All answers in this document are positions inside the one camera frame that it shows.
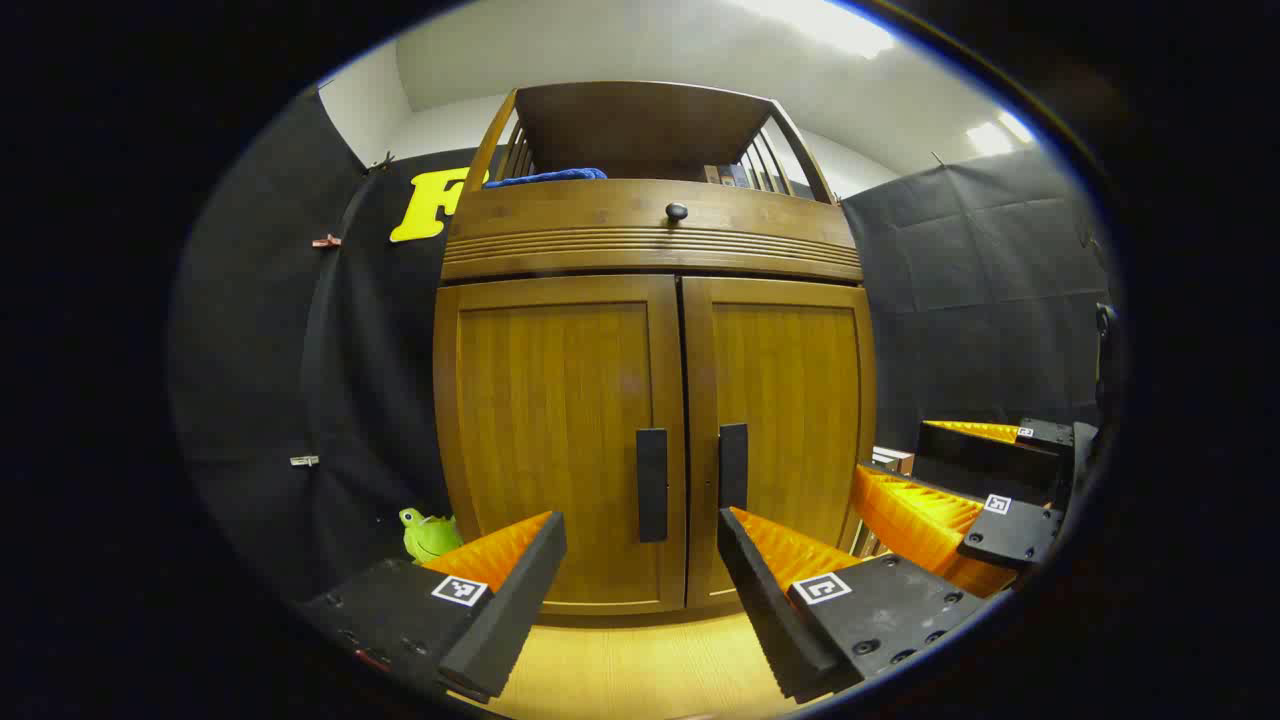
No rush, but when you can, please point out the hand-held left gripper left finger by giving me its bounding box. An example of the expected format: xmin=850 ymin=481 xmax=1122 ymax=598
xmin=300 ymin=510 xmax=568 ymax=706

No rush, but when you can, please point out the blue cloth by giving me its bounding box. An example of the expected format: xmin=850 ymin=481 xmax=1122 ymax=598
xmin=483 ymin=167 xmax=608 ymax=190

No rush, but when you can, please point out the wooden drawer with black knob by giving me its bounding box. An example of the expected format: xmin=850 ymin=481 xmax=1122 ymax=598
xmin=440 ymin=180 xmax=863 ymax=283

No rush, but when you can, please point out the wooden double-door shoe cabinet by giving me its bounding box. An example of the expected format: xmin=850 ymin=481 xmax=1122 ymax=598
xmin=432 ymin=80 xmax=879 ymax=616

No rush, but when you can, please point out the wooden shoe cabinet door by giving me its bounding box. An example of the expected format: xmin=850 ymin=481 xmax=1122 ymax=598
xmin=435 ymin=275 xmax=688 ymax=614
xmin=682 ymin=277 xmax=878 ymax=609

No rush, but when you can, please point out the black backdrop cloth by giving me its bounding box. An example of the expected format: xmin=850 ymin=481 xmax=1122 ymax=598
xmin=170 ymin=85 xmax=1121 ymax=601

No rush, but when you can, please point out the small ceiling light panel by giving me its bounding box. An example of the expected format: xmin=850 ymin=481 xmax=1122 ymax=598
xmin=965 ymin=110 xmax=1036 ymax=156

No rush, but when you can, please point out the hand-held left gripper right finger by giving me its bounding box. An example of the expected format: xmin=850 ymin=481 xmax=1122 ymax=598
xmin=717 ymin=506 xmax=1001 ymax=704

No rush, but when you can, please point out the green frog plush toy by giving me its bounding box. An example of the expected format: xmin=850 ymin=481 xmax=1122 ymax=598
xmin=399 ymin=508 xmax=463 ymax=564

